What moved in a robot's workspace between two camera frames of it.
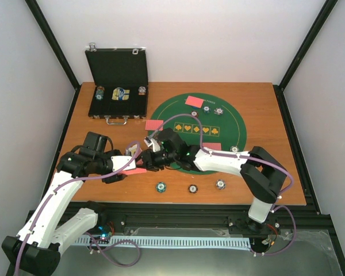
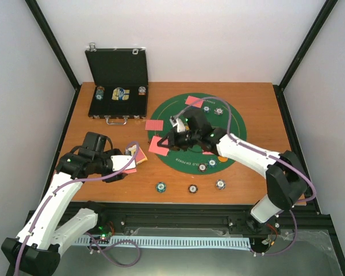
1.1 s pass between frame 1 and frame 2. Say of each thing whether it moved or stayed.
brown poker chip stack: stayed
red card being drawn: moved
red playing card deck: moved
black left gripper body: stayed
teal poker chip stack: stayed
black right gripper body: moved
